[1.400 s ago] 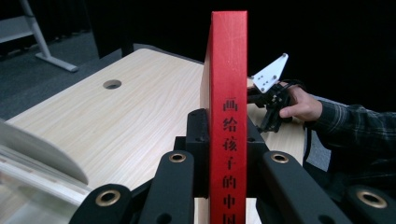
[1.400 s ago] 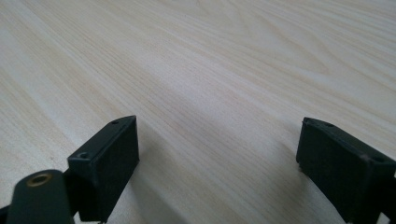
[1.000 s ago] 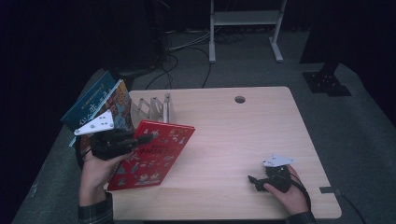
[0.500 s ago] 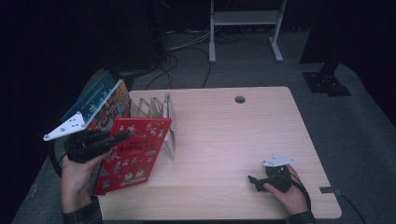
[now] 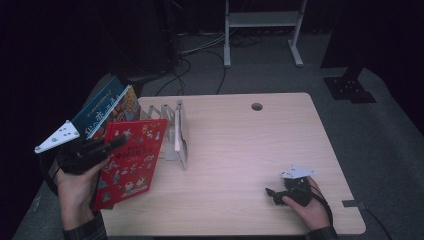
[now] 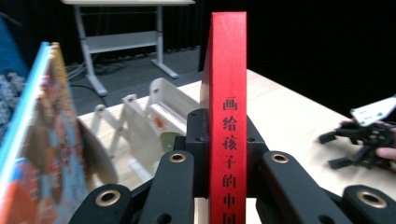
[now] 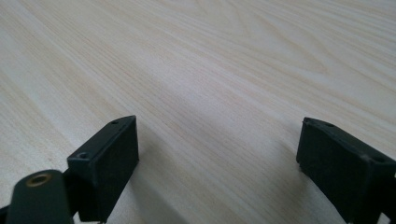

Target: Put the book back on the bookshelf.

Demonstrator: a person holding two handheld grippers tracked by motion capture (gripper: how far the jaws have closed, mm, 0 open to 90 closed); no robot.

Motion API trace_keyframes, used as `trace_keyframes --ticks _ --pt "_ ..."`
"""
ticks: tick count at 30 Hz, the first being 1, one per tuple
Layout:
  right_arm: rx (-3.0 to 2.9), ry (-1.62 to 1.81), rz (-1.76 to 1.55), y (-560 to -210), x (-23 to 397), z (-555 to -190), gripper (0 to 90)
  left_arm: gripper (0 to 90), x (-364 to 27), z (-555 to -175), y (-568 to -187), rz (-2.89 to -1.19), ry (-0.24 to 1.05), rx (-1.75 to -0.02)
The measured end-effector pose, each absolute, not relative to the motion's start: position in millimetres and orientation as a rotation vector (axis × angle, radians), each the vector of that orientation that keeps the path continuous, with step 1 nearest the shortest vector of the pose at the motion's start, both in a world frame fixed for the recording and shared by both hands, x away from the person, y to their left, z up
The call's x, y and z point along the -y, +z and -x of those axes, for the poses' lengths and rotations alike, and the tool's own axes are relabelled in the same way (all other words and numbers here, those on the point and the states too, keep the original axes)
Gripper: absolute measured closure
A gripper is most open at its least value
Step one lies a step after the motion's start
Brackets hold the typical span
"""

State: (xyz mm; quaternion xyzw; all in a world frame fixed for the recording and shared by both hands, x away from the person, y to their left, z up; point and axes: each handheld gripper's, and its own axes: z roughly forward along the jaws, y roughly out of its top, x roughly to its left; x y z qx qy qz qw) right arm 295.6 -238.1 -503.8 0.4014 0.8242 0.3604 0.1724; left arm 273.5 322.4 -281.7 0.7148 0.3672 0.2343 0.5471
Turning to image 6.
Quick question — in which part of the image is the black curtain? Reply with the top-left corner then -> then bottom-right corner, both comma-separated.
0,0 -> 396,122

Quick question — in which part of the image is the white caterpillar picture book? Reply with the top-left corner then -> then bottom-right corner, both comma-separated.
149,102 -> 188,153

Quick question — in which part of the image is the dark blue monster picture book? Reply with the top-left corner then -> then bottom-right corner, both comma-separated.
0,12 -> 31,144

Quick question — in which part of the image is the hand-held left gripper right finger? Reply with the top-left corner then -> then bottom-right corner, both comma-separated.
247,115 -> 267,199

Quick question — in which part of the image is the grey floor cable bundle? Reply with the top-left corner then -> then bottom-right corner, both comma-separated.
66,60 -> 125,82

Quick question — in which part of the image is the light blue animal picture book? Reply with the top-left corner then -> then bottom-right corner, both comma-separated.
0,41 -> 92,224

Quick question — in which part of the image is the red picture book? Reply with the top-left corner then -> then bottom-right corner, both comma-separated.
199,11 -> 248,224

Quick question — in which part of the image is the white metal desk frame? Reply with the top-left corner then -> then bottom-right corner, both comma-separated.
60,0 -> 196,97

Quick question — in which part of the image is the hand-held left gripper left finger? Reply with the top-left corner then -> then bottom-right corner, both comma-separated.
186,107 -> 210,199

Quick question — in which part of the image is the clear accordion book rack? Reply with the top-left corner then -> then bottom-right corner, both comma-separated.
76,77 -> 202,185

